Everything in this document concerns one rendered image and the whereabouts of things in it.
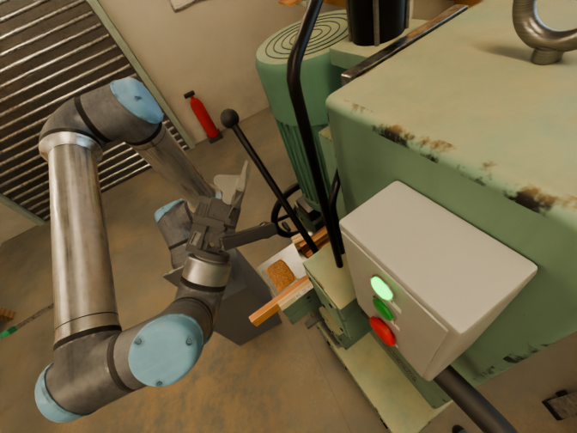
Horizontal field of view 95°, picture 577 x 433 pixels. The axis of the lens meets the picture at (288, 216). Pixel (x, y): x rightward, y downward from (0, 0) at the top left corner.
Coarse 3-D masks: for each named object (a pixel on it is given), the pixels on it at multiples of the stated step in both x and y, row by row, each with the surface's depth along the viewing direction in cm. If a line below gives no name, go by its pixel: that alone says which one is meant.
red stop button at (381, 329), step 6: (372, 318) 25; (378, 318) 25; (372, 324) 25; (378, 324) 24; (384, 324) 24; (378, 330) 24; (384, 330) 24; (390, 330) 24; (384, 336) 24; (390, 336) 24; (384, 342) 25; (390, 342) 24
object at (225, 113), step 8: (224, 112) 48; (232, 112) 48; (224, 120) 48; (232, 120) 48; (232, 128) 49; (240, 136) 49; (248, 144) 50; (248, 152) 50; (256, 160) 50; (264, 168) 51; (264, 176) 51; (272, 184) 51; (280, 192) 51; (280, 200) 52; (288, 208) 52; (296, 216) 52; (296, 224) 52; (304, 232) 53; (312, 240) 53; (312, 248) 53
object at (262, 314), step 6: (306, 276) 78; (300, 282) 77; (288, 288) 77; (294, 288) 76; (282, 294) 76; (276, 300) 76; (264, 306) 76; (270, 306) 75; (276, 306) 76; (258, 312) 75; (264, 312) 74; (270, 312) 76; (252, 318) 74; (258, 318) 74; (264, 318) 76; (258, 324) 76
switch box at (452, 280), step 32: (384, 192) 20; (416, 192) 19; (352, 224) 19; (384, 224) 18; (416, 224) 17; (448, 224) 17; (352, 256) 21; (384, 256) 17; (416, 256) 16; (448, 256) 16; (480, 256) 15; (512, 256) 15; (416, 288) 15; (448, 288) 15; (480, 288) 14; (512, 288) 14; (384, 320) 24; (416, 320) 17; (448, 320) 14; (480, 320) 13; (416, 352) 21; (448, 352) 16
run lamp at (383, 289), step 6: (378, 276) 18; (372, 282) 18; (378, 282) 18; (384, 282) 17; (378, 288) 18; (384, 288) 17; (390, 288) 17; (378, 294) 18; (384, 294) 17; (390, 294) 17
